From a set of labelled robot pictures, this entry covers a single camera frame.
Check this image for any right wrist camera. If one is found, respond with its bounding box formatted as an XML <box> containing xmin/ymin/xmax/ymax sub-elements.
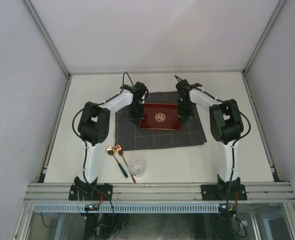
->
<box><xmin>174</xmin><ymin>75</ymin><xmax>203</xmax><ymax>99</ymax></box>

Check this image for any gold spoon green handle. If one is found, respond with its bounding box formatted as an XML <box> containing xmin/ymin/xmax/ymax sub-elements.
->
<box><xmin>106</xmin><ymin>146</ymin><xmax>129</xmax><ymax>178</ymax></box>

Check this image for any grey checked cloth napkin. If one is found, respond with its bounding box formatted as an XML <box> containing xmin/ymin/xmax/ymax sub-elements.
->
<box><xmin>115</xmin><ymin>91</ymin><xmax>207</xmax><ymax>151</ymax></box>

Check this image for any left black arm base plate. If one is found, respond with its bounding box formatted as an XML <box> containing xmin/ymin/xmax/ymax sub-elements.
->
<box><xmin>68</xmin><ymin>183</ymin><xmax>113</xmax><ymax>201</ymax></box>

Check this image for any red rectangular tray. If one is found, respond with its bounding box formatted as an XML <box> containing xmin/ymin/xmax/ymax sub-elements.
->
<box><xmin>139</xmin><ymin>103</ymin><xmax>182</xmax><ymax>131</ymax></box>

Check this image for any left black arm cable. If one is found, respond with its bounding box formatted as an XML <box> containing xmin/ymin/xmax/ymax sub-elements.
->
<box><xmin>71</xmin><ymin>71</ymin><xmax>136</xmax><ymax>138</ymax></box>

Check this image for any right aluminium frame post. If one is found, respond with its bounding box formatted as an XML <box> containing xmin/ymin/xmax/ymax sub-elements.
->
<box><xmin>242</xmin><ymin>0</ymin><xmax>288</xmax><ymax>75</ymax></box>

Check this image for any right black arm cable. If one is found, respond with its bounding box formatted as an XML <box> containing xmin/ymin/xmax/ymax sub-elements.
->
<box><xmin>238</xmin><ymin>112</ymin><xmax>252</xmax><ymax>143</ymax></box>

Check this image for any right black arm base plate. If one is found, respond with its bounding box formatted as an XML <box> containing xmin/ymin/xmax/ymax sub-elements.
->
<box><xmin>200</xmin><ymin>184</ymin><xmax>248</xmax><ymax>201</ymax></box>

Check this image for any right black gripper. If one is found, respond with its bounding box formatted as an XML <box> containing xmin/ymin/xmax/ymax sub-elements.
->
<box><xmin>176</xmin><ymin>99</ymin><xmax>193</xmax><ymax>124</ymax></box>

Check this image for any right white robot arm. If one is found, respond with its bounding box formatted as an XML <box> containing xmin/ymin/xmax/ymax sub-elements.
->
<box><xmin>177</xmin><ymin>86</ymin><xmax>244</xmax><ymax>200</ymax></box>

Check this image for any left aluminium frame post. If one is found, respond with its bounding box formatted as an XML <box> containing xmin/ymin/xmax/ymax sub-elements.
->
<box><xmin>22</xmin><ymin>0</ymin><xmax>72</xmax><ymax>80</ymax></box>

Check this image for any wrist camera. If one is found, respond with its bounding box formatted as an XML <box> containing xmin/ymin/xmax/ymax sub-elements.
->
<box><xmin>174</xmin><ymin>75</ymin><xmax>203</xmax><ymax>99</ymax></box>
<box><xmin>133</xmin><ymin>81</ymin><xmax>149</xmax><ymax>102</ymax></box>

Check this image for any grey slotted cable duct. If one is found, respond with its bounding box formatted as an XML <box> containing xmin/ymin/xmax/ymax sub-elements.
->
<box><xmin>33</xmin><ymin>203</ymin><xmax>220</xmax><ymax>214</ymax></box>

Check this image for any aluminium frame post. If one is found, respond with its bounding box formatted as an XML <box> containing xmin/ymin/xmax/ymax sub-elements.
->
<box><xmin>242</xmin><ymin>0</ymin><xmax>288</xmax><ymax>75</ymax></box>
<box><xmin>22</xmin><ymin>0</ymin><xmax>72</xmax><ymax>80</ymax></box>

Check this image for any clear glass cup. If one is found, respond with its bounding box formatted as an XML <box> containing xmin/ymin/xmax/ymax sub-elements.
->
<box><xmin>127</xmin><ymin>157</ymin><xmax>147</xmax><ymax>178</ymax></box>

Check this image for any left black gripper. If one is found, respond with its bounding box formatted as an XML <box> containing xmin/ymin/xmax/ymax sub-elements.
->
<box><xmin>128</xmin><ymin>102</ymin><xmax>145</xmax><ymax>128</ymax></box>

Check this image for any aluminium front rail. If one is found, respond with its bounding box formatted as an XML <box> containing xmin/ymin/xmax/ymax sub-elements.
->
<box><xmin>23</xmin><ymin>182</ymin><xmax>295</xmax><ymax>203</ymax></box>

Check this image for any rose gold fork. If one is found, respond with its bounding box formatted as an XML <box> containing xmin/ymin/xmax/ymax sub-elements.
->
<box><xmin>115</xmin><ymin>144</ymin><xmax>137</xmax><ymax>184</ymax></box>

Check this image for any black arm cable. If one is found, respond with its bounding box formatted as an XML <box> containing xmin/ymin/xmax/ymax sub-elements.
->
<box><xmin>71</xmin><ymin>71</ymin><xmax>136</xmax><ymax>138</ymax></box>
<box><xmin>238</xmin><ymin>112</ymin><xmax>252</xmax><ymax>143</ymax></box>

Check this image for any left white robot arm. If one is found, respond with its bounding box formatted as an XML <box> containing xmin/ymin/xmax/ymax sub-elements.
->
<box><xmin>72</xmin><ymin>85</ymin><xmax>149</xmax><ymax>200</ymax></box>

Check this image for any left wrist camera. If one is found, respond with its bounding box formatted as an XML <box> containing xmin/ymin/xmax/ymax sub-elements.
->
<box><xmin>133</xmin><ymin>81</ymin><xmax>149</xmax><ymax>102</ymax></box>

